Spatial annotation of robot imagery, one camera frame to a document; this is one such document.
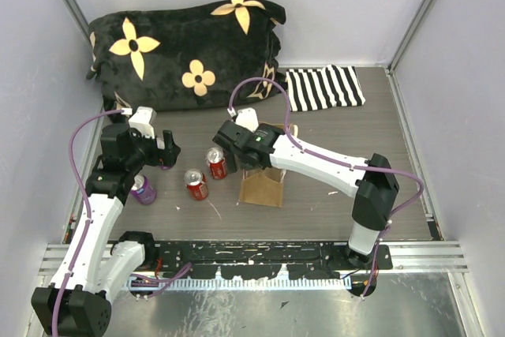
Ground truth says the brown canvas bag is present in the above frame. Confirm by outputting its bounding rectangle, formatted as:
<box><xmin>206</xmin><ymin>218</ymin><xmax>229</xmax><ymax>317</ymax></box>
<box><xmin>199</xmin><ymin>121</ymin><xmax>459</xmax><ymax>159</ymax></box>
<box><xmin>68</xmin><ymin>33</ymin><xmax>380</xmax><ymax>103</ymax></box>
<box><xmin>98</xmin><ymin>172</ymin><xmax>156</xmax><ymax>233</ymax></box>
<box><xmin>238</xmin><ymin>123</ymin><xmax>286</xmax><ymax>208</ymax></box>

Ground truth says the red cola can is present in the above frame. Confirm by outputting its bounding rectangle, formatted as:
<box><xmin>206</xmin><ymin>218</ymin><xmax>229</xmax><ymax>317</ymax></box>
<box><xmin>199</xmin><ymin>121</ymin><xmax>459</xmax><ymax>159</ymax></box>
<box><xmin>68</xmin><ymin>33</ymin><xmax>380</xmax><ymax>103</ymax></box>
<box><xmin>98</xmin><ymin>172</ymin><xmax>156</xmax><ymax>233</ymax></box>
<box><xmin>184</xmin><ymin>169</ymin><xmax>208</xmax><ymax>200</ymax></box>
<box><xmin>205</xmin><ymin>147</ymin><xmax>228</xmax><ymax>180</ymax></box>

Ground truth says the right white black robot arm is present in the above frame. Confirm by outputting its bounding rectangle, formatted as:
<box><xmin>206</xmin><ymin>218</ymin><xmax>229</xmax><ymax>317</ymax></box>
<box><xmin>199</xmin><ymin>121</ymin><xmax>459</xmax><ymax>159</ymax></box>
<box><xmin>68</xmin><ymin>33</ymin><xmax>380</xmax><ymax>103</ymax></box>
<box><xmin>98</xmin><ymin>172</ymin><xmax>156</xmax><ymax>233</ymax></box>
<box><xmin>213</xmin><ymin>120</ymin><xmax>399</xmax><ymax>269</ymax></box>

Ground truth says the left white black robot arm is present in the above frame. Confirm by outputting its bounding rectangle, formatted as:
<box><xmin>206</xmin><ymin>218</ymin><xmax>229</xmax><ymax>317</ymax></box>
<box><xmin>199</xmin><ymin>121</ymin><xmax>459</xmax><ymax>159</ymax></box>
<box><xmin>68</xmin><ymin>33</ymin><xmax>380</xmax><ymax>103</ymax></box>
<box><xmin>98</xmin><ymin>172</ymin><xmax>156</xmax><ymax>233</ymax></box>
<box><xmin>31</xmin><ymin>107</ymin><xmax>181</xmax><ymax>336</ymax></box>

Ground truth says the near purple soda can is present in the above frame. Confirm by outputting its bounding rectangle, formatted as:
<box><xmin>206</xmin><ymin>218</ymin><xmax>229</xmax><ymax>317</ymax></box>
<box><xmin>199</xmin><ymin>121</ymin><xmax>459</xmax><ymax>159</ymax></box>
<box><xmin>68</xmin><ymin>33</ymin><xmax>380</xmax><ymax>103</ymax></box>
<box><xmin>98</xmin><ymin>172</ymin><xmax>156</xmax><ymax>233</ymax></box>
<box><xmin>129</xmin><ymin>174</ymin><xmax>157</xmax><ymax>205</ymax></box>

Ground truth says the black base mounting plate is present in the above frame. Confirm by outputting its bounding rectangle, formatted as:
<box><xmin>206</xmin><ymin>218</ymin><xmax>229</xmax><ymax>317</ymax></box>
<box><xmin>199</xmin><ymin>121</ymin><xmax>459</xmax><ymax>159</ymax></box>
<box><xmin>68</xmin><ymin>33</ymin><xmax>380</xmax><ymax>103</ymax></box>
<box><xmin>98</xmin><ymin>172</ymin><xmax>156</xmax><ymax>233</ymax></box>
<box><xmin>114</xmin><ymin>238</ymin><xmax>394</xmax><ymax>279</ymax></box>

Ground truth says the black white striped cloth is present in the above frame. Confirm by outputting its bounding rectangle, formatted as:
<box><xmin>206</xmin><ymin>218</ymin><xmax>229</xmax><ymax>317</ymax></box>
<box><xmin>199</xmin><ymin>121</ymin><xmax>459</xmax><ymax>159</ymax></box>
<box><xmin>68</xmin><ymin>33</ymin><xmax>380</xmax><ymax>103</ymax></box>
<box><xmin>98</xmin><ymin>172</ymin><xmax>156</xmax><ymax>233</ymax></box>
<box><xmin>286</xmin><ymin>65</ymin><xmax>366</xmax><ymax>112</ymax></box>

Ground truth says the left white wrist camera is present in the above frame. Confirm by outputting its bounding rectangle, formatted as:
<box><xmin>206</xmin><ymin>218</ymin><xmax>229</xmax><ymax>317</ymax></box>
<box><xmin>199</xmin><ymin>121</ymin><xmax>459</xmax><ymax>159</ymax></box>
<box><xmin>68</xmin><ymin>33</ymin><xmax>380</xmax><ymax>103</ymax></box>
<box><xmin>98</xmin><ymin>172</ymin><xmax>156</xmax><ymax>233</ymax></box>
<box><xmin>128</xmin><ymin>107</ymin><xmax>156</xmax><ymax>139</ymax></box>

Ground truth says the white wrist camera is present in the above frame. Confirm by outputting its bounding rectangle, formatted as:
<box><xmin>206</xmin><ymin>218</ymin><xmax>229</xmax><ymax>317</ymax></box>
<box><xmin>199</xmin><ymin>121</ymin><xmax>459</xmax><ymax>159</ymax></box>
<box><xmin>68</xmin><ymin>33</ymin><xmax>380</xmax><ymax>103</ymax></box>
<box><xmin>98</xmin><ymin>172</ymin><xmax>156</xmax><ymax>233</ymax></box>
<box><xmin>128</xmin><ymin>107</ymin><xmax>156</xmax><ymax>139</ymax></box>
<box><xmin>234</xmin><ymin>107</ymin><xmax>259</xmax><ymax>133</ymax></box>

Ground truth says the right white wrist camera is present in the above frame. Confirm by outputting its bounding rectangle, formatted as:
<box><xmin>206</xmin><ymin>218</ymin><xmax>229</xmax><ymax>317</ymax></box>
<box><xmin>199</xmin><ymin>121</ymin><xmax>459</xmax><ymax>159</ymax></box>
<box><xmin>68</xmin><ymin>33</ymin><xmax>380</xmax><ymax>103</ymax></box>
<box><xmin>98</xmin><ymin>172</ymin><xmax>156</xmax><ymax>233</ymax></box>
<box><xmin>234</xmin><ymin>107</ymin><xmax>259</xmax><ymax>133</ymax></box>

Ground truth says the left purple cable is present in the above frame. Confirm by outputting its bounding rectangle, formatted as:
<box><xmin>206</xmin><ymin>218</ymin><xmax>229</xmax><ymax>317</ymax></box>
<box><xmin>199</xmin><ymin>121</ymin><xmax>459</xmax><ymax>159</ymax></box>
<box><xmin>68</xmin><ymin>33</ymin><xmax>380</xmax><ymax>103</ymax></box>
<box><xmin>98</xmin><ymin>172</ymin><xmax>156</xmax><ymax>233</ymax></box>
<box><xmin>50</xmin><ymin>107</ymin><xmax>131</xmax><ymax>337</ymax></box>

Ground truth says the purple cable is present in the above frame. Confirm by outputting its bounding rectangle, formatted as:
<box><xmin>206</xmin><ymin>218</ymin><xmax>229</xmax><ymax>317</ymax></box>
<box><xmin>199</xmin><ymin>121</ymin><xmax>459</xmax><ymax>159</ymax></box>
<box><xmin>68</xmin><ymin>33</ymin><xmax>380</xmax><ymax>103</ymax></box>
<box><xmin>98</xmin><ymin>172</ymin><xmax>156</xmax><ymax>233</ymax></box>
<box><xmin>50</xmin><ymin>107</ymin><xmax>131</xmax><ymax>337</ymax></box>
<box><xmin>227</xmin><ymin>77</ymin><xmax>425</xmax><ymax>223</ymax></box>

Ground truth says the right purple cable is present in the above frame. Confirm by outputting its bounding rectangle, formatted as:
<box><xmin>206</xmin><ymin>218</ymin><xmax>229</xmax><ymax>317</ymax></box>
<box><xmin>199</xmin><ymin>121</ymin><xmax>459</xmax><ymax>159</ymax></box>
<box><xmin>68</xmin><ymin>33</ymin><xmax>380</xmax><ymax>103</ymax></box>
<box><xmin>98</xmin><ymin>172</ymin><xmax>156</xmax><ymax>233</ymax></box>
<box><xmin>227</xmin><ymin>77</ymin><xmax>425</xmax><ymax>223</ymax></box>

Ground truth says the white slotted cable duct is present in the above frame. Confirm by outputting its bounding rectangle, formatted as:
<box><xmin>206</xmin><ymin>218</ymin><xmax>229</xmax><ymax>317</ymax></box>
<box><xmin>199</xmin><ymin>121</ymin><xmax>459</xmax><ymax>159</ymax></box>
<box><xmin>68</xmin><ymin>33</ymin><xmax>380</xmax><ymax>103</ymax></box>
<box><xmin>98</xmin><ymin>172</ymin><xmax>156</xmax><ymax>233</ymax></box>
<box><xmin>118</xmin><ymin>275</ymin><xmax>352</xmax><ymax>291</ymax></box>

